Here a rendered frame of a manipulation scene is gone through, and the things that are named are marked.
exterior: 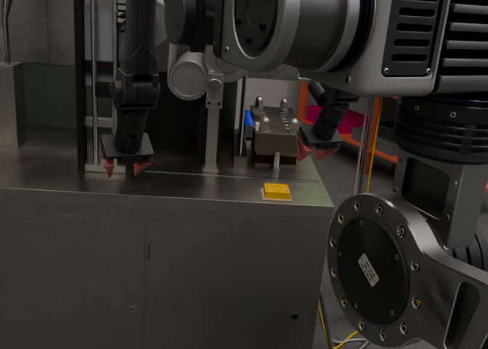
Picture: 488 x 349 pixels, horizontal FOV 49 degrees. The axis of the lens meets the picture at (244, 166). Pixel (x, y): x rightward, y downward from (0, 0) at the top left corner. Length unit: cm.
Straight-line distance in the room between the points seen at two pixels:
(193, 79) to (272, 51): 121
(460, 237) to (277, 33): 37
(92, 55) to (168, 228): 53
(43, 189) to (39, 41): 72
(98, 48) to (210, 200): 54
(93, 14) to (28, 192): 52
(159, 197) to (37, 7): 91
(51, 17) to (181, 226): 94
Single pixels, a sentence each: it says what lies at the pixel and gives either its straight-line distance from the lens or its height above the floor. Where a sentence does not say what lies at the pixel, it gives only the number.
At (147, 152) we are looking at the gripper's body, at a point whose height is 111.
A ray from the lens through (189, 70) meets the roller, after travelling 170.
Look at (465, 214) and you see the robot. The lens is 72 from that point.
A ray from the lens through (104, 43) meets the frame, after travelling 162.
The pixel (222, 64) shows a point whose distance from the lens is 167.
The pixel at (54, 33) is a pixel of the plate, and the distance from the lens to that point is 210.
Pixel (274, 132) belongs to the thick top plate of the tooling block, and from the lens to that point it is 172.
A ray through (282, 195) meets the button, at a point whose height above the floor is 91.
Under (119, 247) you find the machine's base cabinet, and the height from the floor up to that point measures 72.
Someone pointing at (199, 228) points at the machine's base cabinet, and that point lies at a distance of 156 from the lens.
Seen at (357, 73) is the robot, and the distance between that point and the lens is 54.
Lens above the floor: 147
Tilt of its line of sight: 19 degrees down
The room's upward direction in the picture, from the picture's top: 5 degrees clockwise
